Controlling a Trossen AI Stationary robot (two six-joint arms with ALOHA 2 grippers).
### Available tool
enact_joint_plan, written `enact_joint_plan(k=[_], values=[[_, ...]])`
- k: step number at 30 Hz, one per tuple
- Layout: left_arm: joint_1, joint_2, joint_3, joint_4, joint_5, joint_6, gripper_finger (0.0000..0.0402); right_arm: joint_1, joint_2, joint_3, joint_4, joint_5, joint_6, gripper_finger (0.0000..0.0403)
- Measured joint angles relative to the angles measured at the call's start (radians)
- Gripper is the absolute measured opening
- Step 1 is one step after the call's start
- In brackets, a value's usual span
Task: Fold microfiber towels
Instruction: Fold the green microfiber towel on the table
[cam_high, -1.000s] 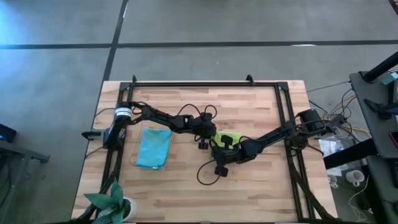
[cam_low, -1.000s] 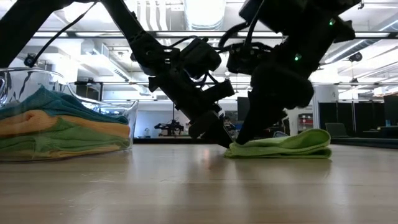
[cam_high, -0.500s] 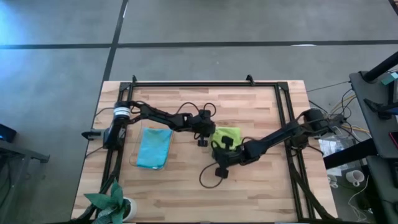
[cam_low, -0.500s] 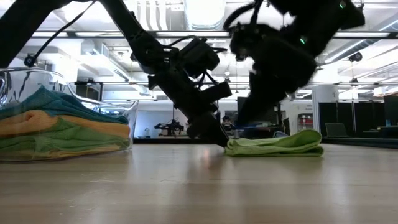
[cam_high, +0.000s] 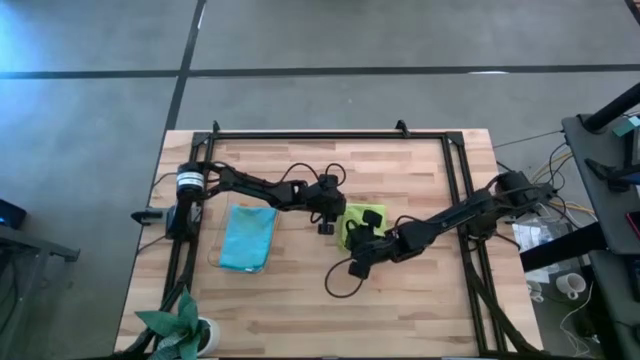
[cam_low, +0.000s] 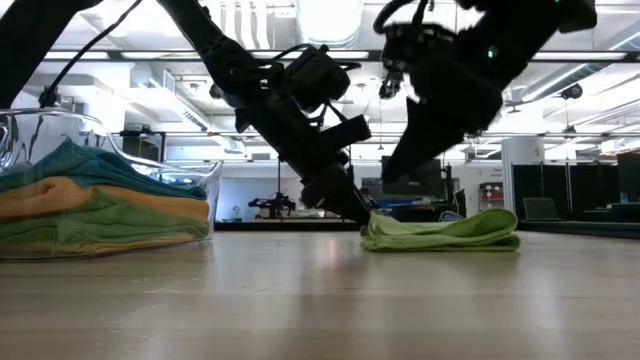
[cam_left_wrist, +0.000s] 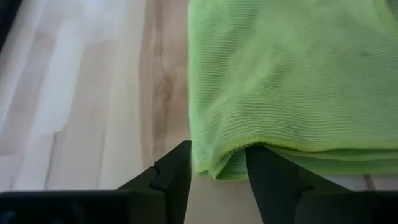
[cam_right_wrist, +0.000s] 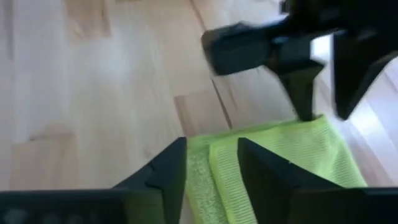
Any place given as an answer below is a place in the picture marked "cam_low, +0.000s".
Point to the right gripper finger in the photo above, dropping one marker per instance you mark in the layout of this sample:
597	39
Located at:
425	140

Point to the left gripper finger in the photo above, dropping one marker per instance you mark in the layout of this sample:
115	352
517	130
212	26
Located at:
340	205
357	205

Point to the lime green microfiber towel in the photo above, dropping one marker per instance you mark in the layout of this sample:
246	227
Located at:
450	232

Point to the clear plastic bin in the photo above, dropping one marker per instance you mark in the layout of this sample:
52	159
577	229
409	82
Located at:
212	185

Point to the blue microfiber towel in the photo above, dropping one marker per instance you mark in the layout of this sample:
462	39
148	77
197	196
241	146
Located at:
90	165

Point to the black background robot arm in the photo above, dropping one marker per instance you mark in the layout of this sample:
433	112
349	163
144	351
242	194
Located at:
274	204

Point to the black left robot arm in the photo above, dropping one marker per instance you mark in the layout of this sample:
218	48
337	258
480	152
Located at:
30	40

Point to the black computer monitor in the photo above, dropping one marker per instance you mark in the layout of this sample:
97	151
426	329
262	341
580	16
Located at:
430	180

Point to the black ceiling spotlight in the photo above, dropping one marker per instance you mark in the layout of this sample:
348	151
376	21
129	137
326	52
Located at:
389	87

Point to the red tool cabinet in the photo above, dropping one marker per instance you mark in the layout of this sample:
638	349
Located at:
491	200

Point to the black partition panel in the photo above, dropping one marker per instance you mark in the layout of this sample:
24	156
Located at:
585	190

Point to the black aluminium table frame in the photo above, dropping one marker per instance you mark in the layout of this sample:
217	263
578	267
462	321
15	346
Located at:
285	226

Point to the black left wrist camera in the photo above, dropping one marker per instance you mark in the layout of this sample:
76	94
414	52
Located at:
317	77

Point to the silver ventilation duct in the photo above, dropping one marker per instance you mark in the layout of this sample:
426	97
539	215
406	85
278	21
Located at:
327	20

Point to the black background rig frame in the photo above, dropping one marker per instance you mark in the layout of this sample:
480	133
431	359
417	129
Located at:
145	145

